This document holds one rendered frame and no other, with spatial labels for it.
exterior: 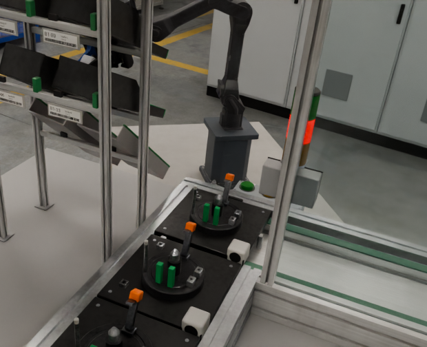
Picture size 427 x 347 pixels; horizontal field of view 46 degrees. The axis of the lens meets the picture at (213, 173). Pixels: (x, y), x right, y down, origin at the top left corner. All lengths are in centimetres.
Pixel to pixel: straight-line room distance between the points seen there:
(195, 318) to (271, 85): 357
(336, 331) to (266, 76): 345
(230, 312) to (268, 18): 348
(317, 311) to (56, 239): 71
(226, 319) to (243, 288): 11
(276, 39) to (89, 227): 315
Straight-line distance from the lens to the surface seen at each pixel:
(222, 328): 106
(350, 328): 119
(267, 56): 441
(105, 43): 101
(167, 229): 128
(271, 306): 121
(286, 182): 103
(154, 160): 138
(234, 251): 121
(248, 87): 455
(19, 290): 131
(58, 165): 178
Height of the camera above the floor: 173
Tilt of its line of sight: 30 degrees down
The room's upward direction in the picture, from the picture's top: 6 degrees clockwise
